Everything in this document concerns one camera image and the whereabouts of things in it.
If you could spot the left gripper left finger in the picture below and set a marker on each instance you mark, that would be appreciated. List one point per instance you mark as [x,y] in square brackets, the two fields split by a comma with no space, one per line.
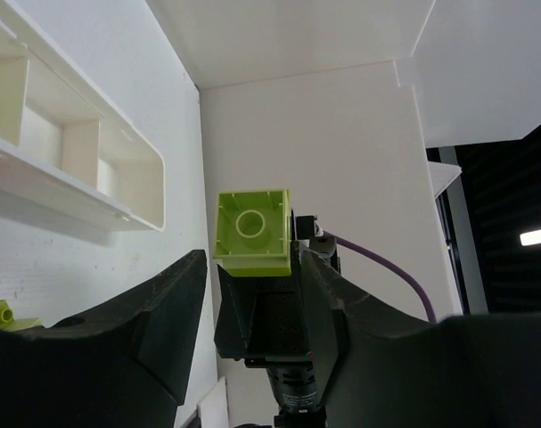
[123,363]

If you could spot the white divided container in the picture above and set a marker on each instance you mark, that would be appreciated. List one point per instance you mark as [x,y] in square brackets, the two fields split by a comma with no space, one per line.
[63,144]

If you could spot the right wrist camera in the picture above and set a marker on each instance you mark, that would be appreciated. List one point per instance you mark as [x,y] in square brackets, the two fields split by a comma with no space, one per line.
[317,239]

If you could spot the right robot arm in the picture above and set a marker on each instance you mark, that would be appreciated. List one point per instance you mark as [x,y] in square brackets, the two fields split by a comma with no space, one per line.
[295,392]

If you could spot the green lego brick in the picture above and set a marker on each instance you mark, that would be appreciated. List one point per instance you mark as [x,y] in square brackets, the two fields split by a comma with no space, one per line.
[11,324]
[253,233]

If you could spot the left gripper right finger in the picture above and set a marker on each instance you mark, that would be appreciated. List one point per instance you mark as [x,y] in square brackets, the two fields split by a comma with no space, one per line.
[376,366]

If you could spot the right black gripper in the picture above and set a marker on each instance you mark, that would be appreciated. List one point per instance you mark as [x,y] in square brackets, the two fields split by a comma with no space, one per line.
[261,319]

